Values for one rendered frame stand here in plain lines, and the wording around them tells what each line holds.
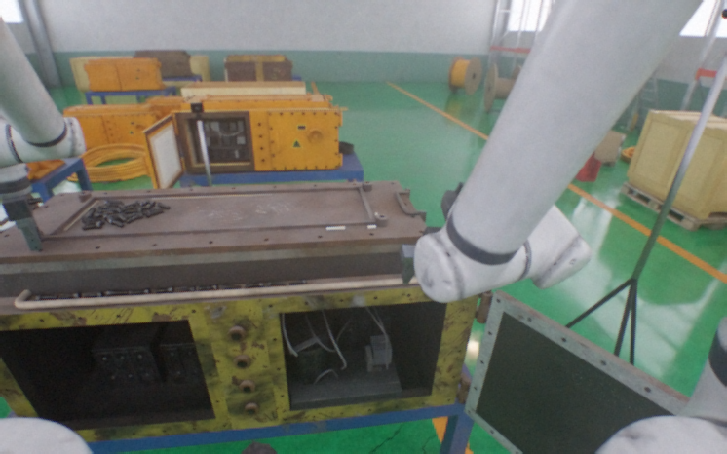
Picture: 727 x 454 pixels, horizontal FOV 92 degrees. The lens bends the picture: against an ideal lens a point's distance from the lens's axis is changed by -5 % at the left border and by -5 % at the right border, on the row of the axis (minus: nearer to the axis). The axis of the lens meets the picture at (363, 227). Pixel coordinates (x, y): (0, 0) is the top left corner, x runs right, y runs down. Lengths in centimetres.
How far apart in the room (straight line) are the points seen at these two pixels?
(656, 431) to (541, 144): 23
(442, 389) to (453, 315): 36
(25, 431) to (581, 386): 111
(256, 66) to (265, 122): 587
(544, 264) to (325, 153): 330
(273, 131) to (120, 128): 423
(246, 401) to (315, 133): 272
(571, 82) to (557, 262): 27
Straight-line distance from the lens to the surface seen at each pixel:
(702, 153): 560
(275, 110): 364
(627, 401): 115
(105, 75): 1035
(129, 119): 739
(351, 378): 147
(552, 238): 53
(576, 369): 116
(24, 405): 162
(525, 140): 34
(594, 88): 32
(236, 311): 112
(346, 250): 109
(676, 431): 37
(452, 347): 134
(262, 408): 143
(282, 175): 378
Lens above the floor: 190
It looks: 28 degrees down
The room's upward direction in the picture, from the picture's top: 2 degrees clockwise
